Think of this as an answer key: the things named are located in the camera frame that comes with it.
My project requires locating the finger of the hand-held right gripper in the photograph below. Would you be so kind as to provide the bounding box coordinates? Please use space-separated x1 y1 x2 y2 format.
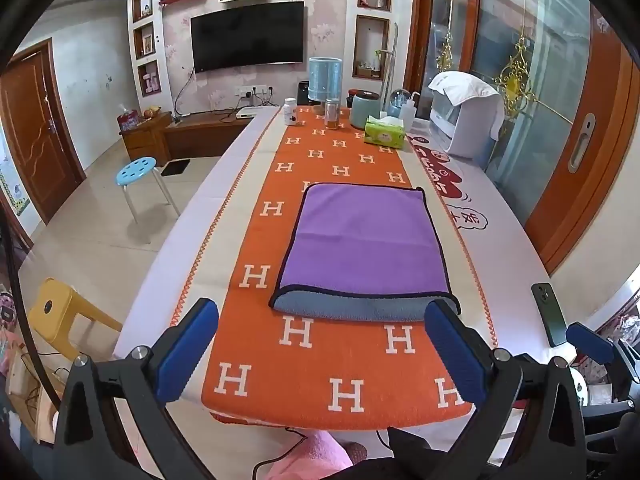
566 322 616 366

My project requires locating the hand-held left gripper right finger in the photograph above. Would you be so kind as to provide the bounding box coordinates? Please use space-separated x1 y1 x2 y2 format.
387 299 587 480

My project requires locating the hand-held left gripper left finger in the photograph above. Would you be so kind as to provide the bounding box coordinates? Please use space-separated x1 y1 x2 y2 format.
52 297 221 480

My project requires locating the purple towel with grey underside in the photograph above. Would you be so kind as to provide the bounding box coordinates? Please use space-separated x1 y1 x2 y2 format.
268 182 461 323

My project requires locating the dark green smartphone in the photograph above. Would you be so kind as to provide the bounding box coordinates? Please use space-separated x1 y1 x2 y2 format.
531 282 569 348

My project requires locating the orange letter-print blanket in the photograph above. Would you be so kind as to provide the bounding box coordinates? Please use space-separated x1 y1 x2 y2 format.
170 105 498 431

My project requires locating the yellow plastic stool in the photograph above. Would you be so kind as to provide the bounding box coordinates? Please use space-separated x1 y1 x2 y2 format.
27 277 124 361

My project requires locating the white printed tablecloth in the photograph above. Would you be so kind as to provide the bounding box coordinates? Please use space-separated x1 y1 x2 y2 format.
112 105 568 466

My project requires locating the cardboard box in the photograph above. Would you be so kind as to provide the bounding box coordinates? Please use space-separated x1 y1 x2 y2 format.
5 350 57 442

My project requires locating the pink cloth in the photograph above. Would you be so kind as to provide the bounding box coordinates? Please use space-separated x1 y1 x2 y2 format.
265 432 352 480

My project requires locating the black floor mat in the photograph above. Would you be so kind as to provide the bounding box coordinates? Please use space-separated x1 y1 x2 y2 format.
160 158 193 177

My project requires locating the blue round stool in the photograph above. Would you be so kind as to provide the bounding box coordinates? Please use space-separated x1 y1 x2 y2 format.
116 156 181 224

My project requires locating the wood-framed glass sliding door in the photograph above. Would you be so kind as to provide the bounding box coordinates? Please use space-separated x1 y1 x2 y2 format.
404 0 640 277

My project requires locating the wooden television cabinet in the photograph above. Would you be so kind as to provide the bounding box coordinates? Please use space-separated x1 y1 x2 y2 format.
119 106 281 163

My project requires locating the white countertop appliance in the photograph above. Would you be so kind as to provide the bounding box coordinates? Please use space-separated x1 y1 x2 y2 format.
429 87 503 158

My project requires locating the green tissue box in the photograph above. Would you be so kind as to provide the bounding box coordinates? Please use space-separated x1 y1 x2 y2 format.
363 115 407 150

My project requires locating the red box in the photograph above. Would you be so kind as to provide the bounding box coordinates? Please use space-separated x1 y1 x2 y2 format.
117 105 142 134

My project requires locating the white squeeze bottle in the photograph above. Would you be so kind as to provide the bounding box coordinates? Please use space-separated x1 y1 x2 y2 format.
399 91 422 129

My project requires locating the teal canister with dark lid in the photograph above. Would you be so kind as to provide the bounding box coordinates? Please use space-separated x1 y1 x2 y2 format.
348 91 385 130

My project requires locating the white appliance with cloth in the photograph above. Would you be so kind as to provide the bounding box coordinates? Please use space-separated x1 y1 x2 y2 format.
427 71 506 142

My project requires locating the brown wooden door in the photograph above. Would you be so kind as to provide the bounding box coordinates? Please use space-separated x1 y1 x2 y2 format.
0 40 87 226

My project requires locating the metal pole stand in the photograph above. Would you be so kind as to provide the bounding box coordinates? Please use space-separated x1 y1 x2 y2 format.
377 22 401 116

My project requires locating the blue water bucket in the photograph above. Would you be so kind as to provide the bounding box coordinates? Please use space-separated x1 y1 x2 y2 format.
307 56 343 106

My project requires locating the black cable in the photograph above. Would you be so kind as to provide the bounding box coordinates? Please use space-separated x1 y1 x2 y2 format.
250 426 307 480

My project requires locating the black wall television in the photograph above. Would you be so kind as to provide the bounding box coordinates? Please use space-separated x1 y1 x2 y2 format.
190 1 306 75

